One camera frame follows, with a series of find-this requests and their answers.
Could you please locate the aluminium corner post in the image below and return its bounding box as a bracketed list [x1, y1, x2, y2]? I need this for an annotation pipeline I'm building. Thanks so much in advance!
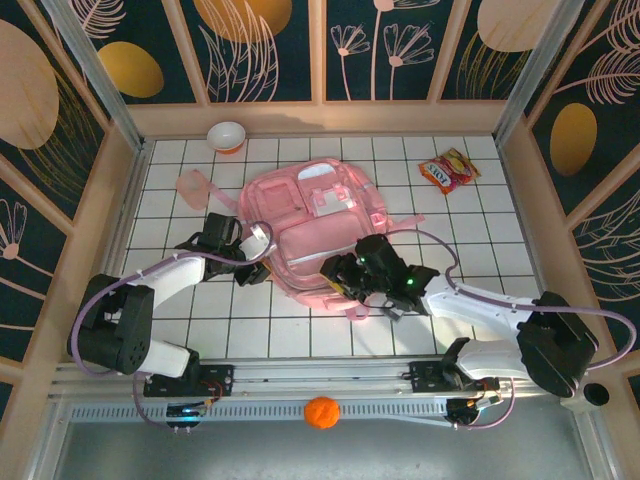
[42, 0, 146, 151]
[492, 0, 586, 144]

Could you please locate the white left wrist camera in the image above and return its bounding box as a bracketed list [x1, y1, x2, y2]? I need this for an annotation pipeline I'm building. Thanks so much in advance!
[238, 221, 275, 262]

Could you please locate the slotted grey cable duct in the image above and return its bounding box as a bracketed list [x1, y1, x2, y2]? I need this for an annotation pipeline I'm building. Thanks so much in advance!
[69, 399, 451, 425]

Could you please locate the translucent pink plastic cup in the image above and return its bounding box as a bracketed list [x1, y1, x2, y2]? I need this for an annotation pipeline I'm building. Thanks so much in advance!
[174, 168, 210, 212]

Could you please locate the aluminium side rail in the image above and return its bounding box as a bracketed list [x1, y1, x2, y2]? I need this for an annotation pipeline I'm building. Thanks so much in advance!
[82, 142, 151, 364]

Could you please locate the white bowl orange rim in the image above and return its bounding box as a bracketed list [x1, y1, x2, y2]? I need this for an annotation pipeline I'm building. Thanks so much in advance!
[206, 121, 247, 156]

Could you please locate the red orange snack packet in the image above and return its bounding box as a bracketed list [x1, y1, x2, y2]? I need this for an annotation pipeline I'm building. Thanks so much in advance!
[418, 146, 482, 197]

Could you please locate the pink student backpack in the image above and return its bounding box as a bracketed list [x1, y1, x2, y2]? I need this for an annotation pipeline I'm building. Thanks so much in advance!
[207, 157, 426, 321]

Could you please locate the grey box black lens camera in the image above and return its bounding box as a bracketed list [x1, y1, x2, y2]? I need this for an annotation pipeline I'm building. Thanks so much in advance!
[559, 381, 612, 415]

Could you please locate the aluminium mounting rail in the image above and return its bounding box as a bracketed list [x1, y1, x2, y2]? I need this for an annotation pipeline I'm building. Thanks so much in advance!
[49, 353, 586, 399]

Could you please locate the small black control board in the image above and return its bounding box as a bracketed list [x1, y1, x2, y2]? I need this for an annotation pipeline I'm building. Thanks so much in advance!
[166, 402, 207, 432]
[446, 397, 504, 430]

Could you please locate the orange ball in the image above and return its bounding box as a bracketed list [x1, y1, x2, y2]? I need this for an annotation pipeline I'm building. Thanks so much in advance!
[303, 396, 341, 430]

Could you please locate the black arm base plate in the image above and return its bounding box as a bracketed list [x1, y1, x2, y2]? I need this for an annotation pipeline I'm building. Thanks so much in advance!
[402, 360, 501, 396]
[143, 363, 236, 398]

